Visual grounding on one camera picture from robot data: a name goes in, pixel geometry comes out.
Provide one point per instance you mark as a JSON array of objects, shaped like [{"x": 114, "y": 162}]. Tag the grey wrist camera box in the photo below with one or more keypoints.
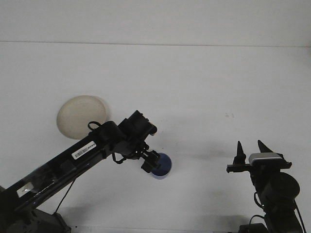
[
  {"x": 153, "y": 132},
  {"x": 264, "y": 159}
]

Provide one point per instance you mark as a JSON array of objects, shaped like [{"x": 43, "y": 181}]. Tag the pale round plate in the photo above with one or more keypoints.
[{"x": 77, "y": 111}]

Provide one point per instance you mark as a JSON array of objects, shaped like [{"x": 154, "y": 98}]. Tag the pale blue cup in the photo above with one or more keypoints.
[{"x": 165, "y": 165}]

